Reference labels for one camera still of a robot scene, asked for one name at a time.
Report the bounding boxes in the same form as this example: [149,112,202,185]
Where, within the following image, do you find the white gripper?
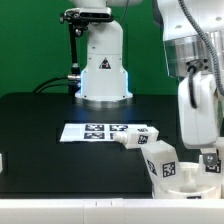
[178,73,220,165]

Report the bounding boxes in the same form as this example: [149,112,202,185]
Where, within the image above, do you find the black camera on stand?
[60,8,114,94]

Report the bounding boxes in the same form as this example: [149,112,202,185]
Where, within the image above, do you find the white front wall bar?
[0,199,224,224]

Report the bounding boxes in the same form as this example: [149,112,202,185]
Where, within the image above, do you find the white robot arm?
[64,0,224,165]

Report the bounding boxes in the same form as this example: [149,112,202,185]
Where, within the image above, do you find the white left wall block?
[0,154,3,173]

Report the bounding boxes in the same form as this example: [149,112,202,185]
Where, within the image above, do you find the black cables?
[31,76,73,94]

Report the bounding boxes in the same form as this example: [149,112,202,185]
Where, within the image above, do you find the white marker sheet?
[59,123,148,143]

